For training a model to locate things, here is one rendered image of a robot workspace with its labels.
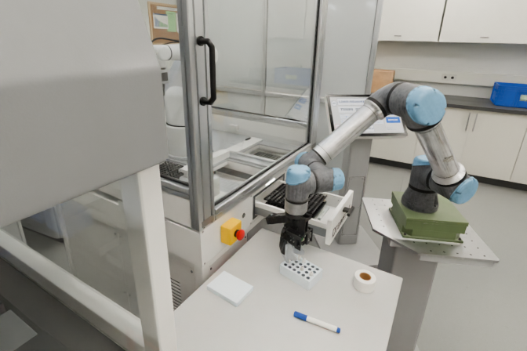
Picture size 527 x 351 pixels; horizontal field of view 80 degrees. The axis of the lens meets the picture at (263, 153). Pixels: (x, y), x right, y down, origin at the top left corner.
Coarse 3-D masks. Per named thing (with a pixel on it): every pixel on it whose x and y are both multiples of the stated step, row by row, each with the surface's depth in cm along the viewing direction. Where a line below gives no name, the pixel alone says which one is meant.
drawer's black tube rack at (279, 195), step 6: (282, 186) 144; (276, 192) 139; (282, 192) 140; (264, 198) 133; (270, 198) 134; (276, 198) 134; (282, 198) 134; (312, 198) 135; (318, 198) 135; (270, 204) 135; (276, 204) 134; (282, 204) 130; (312, 204) 130; (324, 204) 136; (318, 210) 131; (312, 216) 127
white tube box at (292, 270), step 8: (296, 256) 114; (280, 264) 110; (288, 264) 110; (296, 264) 110; (304, 264) 110; (312, 264) 110; (280, 272) 111; (288, 272) 108; (296, 272) 106; (304, 272) 107; (320, 272) 107; (296, 280) 106; (304, 280) 103; (312, 280) 104
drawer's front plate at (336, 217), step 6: (348, 192) 135; (348, 198) 131; (342, 204) 124; (348, 204) 133; (336, 210) 120; (342, 210) 124; (330, 216) 116; (336, 216) 118; (342, 216) 127; (330, 222) 114; (336, 222) 120; (342, 222) 129; (330, 228) 114; (336, 228) 122; (330, 234) 115; (330, 240) 117
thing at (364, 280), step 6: (360, 270) 108; (366, 270) 108; (354, 276) 105; (360, 276) 106; (366, 276) 107; (372, 276) 105; (354, 282) 105; (360, 282) 103; (366, 282) 102; (372, 282) 102; (360, 288) 103; (366, 288) 102; (372, 288) 103
